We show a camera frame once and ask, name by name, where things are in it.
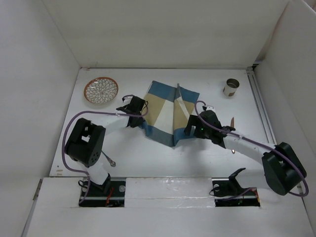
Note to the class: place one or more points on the iridescent metal fork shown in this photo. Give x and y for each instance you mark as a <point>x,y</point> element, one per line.
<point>111,162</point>

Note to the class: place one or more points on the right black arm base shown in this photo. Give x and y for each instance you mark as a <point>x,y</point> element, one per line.
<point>227,192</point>

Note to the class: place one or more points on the blue beige checkered placemat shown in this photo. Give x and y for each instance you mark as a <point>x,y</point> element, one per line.
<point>169,111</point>

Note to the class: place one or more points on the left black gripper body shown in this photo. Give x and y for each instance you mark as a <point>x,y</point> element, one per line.
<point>139,120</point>

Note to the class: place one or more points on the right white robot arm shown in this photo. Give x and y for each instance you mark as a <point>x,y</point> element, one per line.
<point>283,171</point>

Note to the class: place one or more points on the copper knife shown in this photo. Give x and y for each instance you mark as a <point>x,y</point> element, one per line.
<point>232,124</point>

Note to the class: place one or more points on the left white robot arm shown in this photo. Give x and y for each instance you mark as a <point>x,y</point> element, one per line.
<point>82,141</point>

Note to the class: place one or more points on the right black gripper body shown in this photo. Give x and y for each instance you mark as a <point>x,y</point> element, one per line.
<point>200,131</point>

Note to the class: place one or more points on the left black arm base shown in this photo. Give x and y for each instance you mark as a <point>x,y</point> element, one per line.
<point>113,196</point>

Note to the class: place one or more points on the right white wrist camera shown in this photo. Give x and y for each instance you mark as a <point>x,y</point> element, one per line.
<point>208,108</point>

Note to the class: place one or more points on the patterned ceramic plate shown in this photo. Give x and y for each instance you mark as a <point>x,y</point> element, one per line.
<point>101,90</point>

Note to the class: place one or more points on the aluminium rail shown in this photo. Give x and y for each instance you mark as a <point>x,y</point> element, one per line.
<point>260,105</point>

